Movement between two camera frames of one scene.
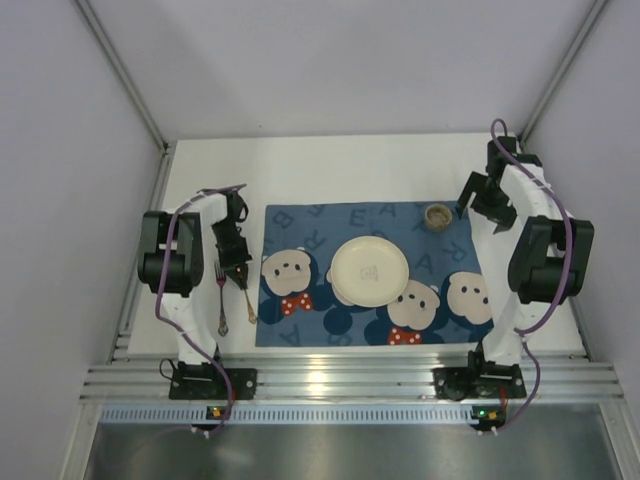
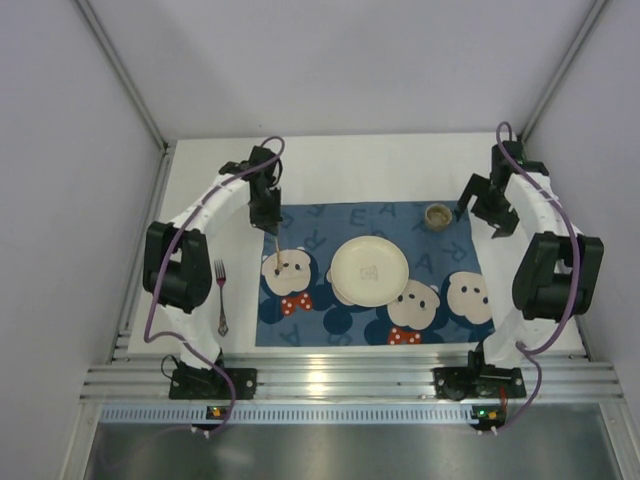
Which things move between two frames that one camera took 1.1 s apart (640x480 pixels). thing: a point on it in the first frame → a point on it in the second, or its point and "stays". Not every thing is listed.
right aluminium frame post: (568, 61) stays
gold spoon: (251, 313) → (279, 258)
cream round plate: (369, 271) stays
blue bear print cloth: (446, 300) stays
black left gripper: (235, 257) → (265, 216)
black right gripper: (489, 203) stays
